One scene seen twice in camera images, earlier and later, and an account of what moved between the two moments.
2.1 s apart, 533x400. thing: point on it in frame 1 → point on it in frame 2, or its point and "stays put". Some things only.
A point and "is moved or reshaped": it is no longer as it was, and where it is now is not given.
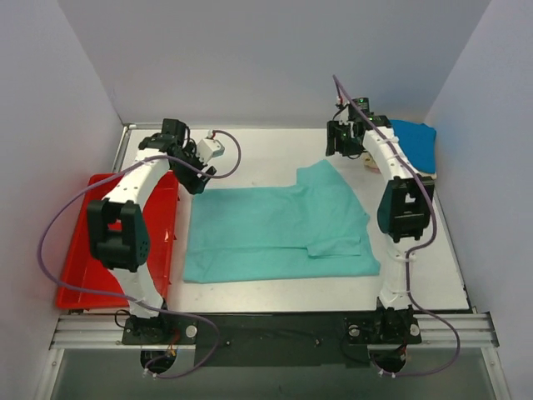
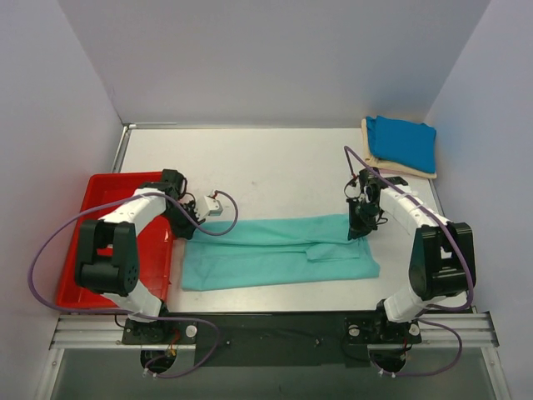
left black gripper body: x=193 y=174 → x=183 y=225
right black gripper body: x=341 y=139 → x=359 y=217
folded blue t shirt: x=418 y=142 stays put
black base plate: x=275 y=339 stays put
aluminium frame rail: x=433 y=330 stays put
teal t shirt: x=316 y=227 is moved or reshaped
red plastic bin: x=84 y=283 stays put
